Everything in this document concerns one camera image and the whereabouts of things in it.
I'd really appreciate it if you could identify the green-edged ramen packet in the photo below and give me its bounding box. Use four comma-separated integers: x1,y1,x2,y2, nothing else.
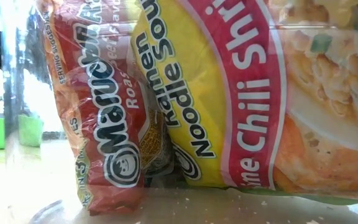
129,0,358,207

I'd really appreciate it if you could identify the red ramen packet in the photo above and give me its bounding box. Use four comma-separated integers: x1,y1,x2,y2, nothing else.
35,0,175,216

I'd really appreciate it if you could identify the large clear plastic bin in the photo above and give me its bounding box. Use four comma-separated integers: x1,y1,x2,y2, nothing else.
0,0,358,224

